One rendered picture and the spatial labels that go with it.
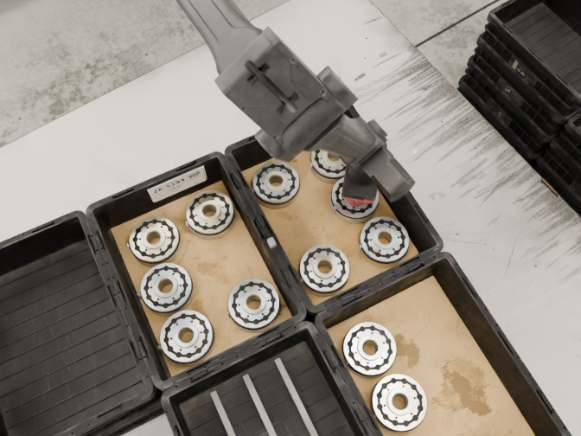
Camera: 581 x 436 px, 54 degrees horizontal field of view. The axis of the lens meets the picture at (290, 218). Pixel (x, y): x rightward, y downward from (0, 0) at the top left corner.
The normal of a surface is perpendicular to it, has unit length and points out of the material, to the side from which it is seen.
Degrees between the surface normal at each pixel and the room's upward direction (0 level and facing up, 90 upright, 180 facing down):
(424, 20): 0
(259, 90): 61
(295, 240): 0
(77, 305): 0
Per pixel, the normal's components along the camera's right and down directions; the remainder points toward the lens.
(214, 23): -0.50, -0.26
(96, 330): 0.01, -0.41
